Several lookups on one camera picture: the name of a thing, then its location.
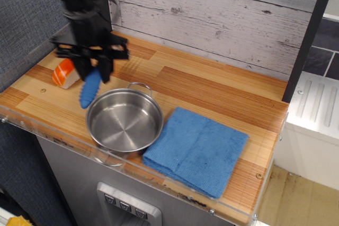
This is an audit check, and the silver control panel with buttons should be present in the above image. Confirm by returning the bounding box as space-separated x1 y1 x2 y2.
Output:
96 182 163 225

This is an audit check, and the clear acrylic table guard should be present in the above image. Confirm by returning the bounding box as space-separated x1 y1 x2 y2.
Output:
1 106 258 225

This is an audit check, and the folded blue cloth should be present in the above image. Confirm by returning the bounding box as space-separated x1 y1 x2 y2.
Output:
142 107 249 198

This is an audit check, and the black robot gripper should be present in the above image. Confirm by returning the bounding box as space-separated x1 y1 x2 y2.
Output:
51 10 129 83

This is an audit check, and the orange white salmon sushi toy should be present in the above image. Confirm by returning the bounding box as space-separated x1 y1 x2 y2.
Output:
52 58 80 89

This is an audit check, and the small stainless steel pot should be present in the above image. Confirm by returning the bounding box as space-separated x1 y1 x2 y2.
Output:
86 82 164 153

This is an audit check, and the blue handled metal fork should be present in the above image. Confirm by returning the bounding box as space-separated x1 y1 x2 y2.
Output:
79 67 101 109

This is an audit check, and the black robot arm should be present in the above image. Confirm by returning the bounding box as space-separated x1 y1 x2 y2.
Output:
51 0 129 83

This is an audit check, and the white ribbed appliance top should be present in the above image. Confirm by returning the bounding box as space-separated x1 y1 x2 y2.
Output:
287 71 338 139

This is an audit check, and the dark right frame post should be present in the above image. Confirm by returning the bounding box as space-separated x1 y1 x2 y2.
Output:
282 0 329 103

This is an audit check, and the yellow object at corner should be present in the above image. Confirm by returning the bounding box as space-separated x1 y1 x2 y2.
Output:
6 216 33 226

